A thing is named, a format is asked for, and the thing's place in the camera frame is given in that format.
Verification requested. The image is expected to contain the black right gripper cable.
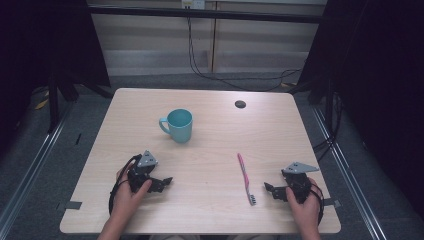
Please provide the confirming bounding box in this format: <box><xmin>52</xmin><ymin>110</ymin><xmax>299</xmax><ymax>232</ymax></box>
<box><xmin>309</xmin><ymin>182</ymin><xmax>325</xmax><ymax>226</ymax></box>

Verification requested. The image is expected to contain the black wall cable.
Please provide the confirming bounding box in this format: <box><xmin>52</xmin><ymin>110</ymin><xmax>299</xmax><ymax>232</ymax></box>
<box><xmin>186</xmin><ymin>16</ymin><xmax>304</xmax><ymax>92</ymax></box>

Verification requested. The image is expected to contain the grey tape piece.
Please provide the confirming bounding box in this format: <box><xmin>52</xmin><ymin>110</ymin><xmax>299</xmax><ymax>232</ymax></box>
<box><xmin>322</xmin><ymin>198</ymin><xmax>342</xmax><ymax>209</ymax></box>
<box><xmin>64</xmin><ymin>200</ymin><xmax>83</xmax><ymax>211</ymax></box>

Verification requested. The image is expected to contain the dark curtain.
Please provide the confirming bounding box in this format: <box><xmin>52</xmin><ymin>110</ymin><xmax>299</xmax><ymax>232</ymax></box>
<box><xmin>297</xmin><ymin>0</ymin><xmax>424</xmax><ymax>219</ymax></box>
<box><xmin>0</xmin><ymin>0</ymin><xmax>112</xmax><ymax>158</ymax></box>

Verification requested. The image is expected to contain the white wall socket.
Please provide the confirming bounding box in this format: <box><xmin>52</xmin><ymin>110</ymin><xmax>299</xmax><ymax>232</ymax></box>
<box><xmin>181</xmin><ymin>0</ymin><xmax>206</xmax><ymax>10</ymax></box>

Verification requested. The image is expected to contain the person's right hand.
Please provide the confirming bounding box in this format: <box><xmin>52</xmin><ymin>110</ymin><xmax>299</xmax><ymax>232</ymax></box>
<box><xmin>285</xmin><ymin>178</ymin><xmax>323</xmax><ymax>231</ymax></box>

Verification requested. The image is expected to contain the black horizontal bar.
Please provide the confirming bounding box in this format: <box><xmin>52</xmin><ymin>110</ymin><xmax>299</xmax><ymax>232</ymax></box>
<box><xmin>87</xmin><ymin>5</ymin><xmax>327</xmax><ymax>24</ymax></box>

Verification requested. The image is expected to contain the teal cup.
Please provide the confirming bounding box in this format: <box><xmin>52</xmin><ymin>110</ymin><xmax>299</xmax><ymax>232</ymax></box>
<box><xmin>158</xmin><ymin>108</ymin><xmax>194</xmax><ymax>145</ymax></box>

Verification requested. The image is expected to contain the pink toothbrush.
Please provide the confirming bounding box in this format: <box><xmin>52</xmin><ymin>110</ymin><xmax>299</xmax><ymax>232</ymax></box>
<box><xmin>236</xmin><ymin>152</ymin><xmax>257</xmax><ymax>207</ymax></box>

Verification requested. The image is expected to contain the metal floor rail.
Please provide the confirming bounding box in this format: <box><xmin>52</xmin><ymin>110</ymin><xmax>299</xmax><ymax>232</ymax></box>
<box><xmin>0</xmin><ymin>101</ymin><xmax>74</xmax><ymax>232</ymax></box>
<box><xmin>311</xmin><ymin>105</ymin><xmax>388</xmax><ymax>240</ymax></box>

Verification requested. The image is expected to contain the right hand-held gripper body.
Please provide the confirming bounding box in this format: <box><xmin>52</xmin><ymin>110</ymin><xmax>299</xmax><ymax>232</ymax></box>
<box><xmin>281</xmin><ymin>161</ymin><xmax>320</xmax><ymax>204</ymax></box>

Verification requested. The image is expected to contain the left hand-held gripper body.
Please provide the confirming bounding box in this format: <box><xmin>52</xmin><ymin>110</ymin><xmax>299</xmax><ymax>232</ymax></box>
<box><xmin>127</xmin><ymin>149</ymin><xmax>159</xmax><ymax>194</ymax></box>

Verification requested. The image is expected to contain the yellow floor scrap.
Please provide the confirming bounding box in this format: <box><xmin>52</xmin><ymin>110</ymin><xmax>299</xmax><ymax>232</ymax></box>
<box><xmin>34</xmin><ymin>97</ymin><xmax>50</xmax><ymax>111</ymax></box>

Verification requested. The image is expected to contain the person's left hand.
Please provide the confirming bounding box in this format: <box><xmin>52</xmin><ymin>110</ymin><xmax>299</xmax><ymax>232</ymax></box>
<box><xmin>111</xmin><ymin>163</ymin><xmax>153</xmax><ymax>221</ymax></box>

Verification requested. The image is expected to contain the black floor cable bundle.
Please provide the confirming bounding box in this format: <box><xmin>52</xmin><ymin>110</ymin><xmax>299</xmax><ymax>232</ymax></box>
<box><xmin>312</xmin><ymin>93</ymin><xmax>345</xmax><ymax>163</ymax></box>

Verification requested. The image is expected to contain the black metal stand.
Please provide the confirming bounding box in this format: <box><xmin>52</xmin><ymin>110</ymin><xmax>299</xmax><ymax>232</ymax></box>
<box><xmin>289</xmin><ymin>78</ymin><xmax>338</xmax><ymax>135</ymax></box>
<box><xmin>47</xmin><ymin>74</ymin><xmax>115</xmax><ymax>135</ymax></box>

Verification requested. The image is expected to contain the pale vertical wall post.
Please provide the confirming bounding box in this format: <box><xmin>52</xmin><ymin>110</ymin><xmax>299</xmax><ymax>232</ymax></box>
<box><xmin>208</xmin><ymin>1</ymin><xmax>218</xmax><ymax>74</ymax></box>

